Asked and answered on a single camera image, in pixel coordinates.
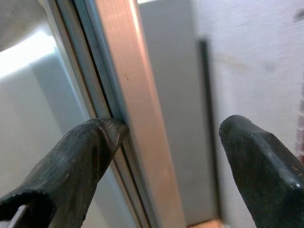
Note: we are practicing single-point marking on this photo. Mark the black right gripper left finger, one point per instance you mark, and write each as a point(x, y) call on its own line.
point(59, 171)

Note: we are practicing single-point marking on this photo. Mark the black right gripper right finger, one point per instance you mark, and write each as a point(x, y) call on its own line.
point(268, 171)

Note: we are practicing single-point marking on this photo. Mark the white fridge door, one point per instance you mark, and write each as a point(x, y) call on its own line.
point(133, 95)

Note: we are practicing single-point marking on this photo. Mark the white fridge cabinet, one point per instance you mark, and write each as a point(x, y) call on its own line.
point(175, 95)

